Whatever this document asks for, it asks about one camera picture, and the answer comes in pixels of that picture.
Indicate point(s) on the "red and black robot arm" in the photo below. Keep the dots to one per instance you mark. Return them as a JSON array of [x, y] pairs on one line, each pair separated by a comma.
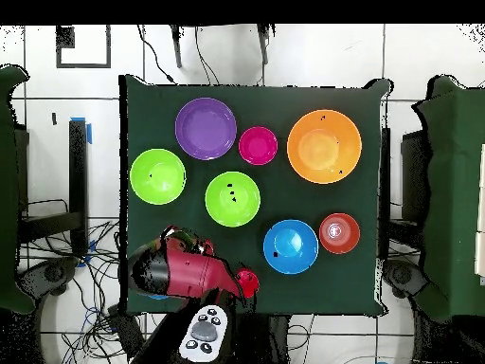
[[197, 273]]

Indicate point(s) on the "green bowl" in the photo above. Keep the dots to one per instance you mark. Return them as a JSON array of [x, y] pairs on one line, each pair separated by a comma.
[[232, 208], [157, 185]]

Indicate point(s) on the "small light blue bowl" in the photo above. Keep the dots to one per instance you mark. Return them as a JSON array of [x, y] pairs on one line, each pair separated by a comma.
[[155, 297]]

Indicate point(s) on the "red cup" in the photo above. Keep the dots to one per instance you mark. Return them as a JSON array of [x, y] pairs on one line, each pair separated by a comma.
[[249, 284]]

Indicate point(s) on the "black power strip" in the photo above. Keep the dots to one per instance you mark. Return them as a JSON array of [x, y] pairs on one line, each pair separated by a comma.
[[127, 333]]

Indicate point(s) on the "purple bowl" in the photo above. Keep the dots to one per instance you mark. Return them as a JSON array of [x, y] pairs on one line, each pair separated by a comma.
[[205, 128]]

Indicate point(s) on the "small pink-red bowl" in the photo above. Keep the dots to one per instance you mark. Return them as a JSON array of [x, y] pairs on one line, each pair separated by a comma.
[[258, 145]]

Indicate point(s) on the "green cloth side table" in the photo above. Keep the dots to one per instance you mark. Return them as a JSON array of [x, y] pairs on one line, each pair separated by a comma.
[[9, 189], [454, 189]]

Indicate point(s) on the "small orange bowl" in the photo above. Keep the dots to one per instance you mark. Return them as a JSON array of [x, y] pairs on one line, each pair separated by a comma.
[[339, 242]]

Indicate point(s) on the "dark green table cloth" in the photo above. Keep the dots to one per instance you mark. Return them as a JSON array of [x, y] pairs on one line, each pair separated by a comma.
[[333, 288]]

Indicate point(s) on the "large yellow-orange bowl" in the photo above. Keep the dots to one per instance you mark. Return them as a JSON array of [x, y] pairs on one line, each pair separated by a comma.
[[324, 146]]

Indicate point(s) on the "black stand leg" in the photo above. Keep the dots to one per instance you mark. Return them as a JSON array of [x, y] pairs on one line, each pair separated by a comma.
[[176, 45], [263, 41]]

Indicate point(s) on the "black metal beam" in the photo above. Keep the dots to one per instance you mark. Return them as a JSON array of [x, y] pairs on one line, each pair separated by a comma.
[[385, 189]]

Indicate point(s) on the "black metal frame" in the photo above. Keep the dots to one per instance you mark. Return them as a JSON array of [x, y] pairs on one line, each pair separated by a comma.
[[77, 170]]

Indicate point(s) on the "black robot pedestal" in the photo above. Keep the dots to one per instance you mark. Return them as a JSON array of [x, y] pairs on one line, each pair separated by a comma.
[[265, 341]]

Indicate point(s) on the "black square frame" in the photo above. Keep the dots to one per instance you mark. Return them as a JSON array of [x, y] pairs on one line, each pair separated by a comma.
[[108, 45]]

